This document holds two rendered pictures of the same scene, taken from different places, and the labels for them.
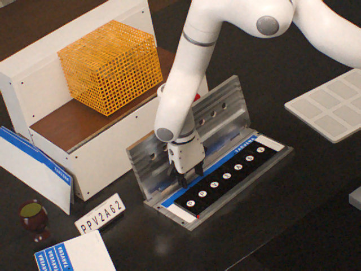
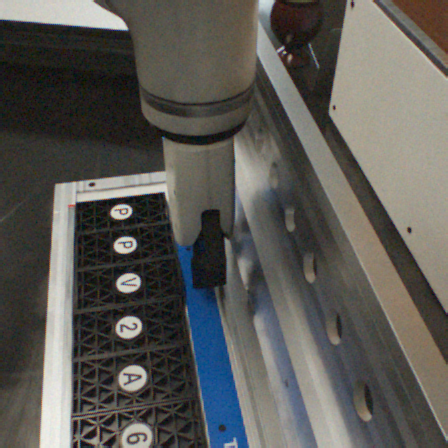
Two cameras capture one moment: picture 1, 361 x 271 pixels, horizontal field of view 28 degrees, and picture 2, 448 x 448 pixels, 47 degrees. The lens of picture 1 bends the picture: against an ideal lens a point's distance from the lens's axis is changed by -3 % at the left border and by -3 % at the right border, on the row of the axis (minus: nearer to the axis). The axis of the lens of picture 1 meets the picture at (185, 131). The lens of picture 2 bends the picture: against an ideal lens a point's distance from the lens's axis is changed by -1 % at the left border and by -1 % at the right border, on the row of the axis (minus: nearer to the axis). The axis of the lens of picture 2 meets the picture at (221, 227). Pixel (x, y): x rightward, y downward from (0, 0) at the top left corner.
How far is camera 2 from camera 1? 2.14 m
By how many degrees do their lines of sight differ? 80
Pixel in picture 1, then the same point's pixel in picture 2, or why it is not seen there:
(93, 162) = (360, 68)
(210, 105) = (349, 295)
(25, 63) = not seen: outside the picture
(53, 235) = not seen: hidden behind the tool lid
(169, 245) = (81, 163)
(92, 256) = (101, 14)
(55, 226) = (297, 75)
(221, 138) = (283, 390)
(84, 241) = not seen: hidden behind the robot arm
